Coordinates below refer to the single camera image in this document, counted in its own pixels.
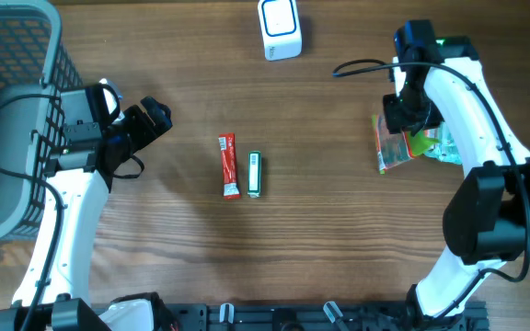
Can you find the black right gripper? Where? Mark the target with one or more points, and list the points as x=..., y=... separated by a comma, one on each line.
x=403, y=118

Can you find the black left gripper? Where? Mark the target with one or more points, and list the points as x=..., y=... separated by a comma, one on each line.
x=136, y=127

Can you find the green gummy candy bag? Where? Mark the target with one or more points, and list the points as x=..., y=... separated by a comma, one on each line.
x=394, y=149

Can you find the light teal wipes packet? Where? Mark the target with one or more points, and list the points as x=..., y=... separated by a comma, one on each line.
x=445, y=149

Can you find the red snack stick packet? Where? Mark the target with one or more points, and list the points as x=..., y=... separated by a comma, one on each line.
x=228, y=158

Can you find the green white small box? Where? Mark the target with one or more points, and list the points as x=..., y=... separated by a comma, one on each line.
x=254, y=174

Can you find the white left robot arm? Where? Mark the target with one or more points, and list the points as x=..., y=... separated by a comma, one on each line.
x=78, y=176

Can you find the white barcode scanner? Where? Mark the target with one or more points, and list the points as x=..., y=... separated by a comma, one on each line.
x=280, y=29

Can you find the grey plastic mesh basket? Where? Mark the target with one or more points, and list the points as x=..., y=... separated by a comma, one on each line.
x=34, y=68

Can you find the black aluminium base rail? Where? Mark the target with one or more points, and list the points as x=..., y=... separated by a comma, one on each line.
x=369, y=316

